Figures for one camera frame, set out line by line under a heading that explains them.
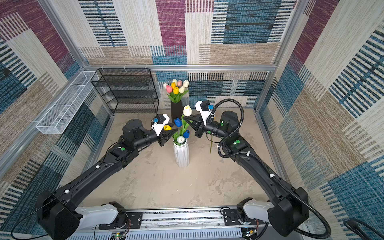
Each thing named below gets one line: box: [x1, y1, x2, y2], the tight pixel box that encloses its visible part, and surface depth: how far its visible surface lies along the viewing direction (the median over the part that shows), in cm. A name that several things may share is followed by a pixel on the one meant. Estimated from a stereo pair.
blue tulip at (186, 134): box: [183, 129, 190, 138], surface depth 72 cm
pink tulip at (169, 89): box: [166, 85, 173, 94], surface depth 91 cm
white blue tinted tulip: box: [177, 135, 185, 144], surface depth 68 cm
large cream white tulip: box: [181, 105, 193, 132], surface depth 60 cm
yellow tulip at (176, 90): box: [173, 86, 179, 95], surface depth 91 cm
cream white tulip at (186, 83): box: [182, 79, 190, 88], surface depth 93 cm
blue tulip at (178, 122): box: [174, 117, 183, 127], surface depth 69 cm
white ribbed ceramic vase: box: [172, 139, 190, 168], surface depth 78 cm
